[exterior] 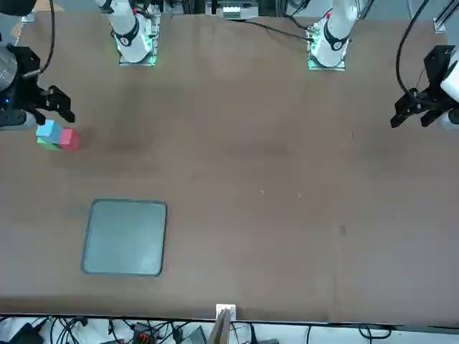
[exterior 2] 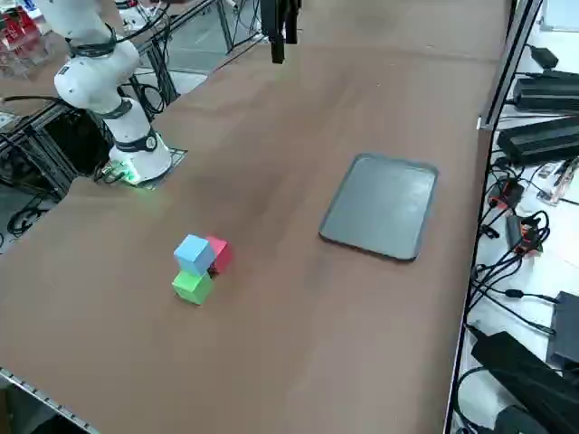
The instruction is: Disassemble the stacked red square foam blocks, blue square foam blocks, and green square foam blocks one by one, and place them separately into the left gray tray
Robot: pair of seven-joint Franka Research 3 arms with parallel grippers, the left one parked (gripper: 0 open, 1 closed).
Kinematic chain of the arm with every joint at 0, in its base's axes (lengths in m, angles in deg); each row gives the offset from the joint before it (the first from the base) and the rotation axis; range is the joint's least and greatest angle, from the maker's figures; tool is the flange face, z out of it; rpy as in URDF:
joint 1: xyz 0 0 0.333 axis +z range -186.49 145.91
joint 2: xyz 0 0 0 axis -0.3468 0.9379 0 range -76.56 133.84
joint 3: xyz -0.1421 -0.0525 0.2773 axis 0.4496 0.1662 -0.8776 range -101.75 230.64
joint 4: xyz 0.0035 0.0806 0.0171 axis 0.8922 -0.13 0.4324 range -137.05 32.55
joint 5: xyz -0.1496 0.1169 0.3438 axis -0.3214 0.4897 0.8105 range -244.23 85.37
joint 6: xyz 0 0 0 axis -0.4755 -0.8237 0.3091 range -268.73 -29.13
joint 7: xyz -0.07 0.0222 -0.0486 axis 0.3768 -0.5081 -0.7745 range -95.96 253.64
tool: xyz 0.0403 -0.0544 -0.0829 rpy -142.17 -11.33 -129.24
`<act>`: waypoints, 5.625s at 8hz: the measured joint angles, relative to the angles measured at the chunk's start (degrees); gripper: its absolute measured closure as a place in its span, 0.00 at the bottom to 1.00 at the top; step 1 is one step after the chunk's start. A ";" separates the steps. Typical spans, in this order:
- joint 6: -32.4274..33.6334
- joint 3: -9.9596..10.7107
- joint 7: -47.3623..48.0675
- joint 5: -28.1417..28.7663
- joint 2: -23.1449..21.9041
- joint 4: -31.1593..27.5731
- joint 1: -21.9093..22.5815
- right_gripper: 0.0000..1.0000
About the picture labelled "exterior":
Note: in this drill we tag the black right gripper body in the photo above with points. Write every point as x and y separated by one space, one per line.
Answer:
28 93

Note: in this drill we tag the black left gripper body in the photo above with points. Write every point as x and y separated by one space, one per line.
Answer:
437 64

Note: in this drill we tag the blue foam cube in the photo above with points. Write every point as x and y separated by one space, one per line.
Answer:
48 130

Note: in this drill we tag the green foam cube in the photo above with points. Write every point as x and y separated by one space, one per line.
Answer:
48 146

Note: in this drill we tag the red foam cube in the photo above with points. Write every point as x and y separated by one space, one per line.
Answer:
70 139

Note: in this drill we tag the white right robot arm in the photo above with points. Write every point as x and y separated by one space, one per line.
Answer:
131 32

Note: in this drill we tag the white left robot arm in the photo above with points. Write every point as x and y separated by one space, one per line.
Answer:
337 32

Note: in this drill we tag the gray square tray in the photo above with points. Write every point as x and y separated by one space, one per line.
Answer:
123 238

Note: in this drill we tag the orange and black hub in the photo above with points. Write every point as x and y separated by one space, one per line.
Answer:
144 333

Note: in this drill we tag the aluminium profile rail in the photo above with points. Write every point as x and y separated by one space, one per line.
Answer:
444 19

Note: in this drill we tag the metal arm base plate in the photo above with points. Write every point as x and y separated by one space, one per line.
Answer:
125 63
315 67

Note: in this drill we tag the upright post with bracket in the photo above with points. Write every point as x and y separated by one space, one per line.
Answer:
222 322

